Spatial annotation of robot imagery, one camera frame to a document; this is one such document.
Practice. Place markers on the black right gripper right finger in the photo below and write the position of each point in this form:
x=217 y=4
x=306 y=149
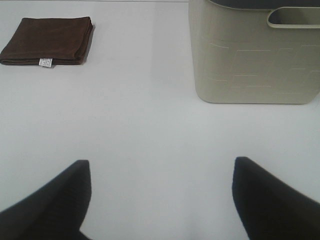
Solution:
x=268 y=208

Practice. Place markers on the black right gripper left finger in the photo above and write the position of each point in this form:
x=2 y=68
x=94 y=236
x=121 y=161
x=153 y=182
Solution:
x=55 y=211

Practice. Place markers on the beige plastic bin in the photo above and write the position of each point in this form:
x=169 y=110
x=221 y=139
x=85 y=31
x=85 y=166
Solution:
x=255 y=51

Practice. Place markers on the folded brown towel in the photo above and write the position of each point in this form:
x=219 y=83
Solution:
x=64 y=41

